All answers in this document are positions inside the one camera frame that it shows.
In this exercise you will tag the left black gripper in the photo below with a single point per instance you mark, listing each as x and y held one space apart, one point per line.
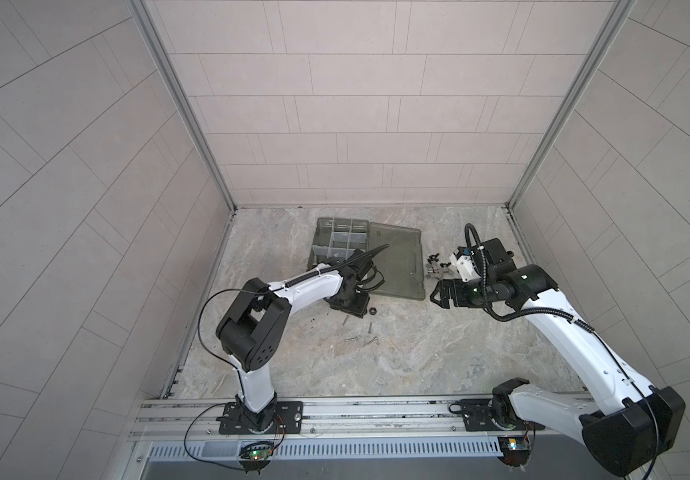
359 309

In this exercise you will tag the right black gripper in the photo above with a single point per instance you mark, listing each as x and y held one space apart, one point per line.
455 298

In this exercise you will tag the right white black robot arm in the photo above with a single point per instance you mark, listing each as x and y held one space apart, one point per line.
624 421

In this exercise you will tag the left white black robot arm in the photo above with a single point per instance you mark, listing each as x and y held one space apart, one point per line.
251 330

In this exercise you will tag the pile of silver screws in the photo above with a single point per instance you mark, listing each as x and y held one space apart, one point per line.
365 334

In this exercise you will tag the pile of wing nuts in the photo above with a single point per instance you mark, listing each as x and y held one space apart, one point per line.
437 268

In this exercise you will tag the clear compartment organizer box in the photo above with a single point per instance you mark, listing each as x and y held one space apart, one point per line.
337 238

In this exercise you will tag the right controller board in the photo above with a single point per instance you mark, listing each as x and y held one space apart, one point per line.
516 451

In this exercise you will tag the controller board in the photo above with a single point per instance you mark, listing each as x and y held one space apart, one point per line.
257 451
516 451

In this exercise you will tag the left controller board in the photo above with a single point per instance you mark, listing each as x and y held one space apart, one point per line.
257 451

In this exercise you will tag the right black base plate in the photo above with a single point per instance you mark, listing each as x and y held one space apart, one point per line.
487 414

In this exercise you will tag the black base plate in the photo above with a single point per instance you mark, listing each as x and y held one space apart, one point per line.
487 414
277 416

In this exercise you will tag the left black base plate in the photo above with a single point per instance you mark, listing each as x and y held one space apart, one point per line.
277 416

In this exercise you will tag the aluminium mounting rail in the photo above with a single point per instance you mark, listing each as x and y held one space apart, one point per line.
391 416

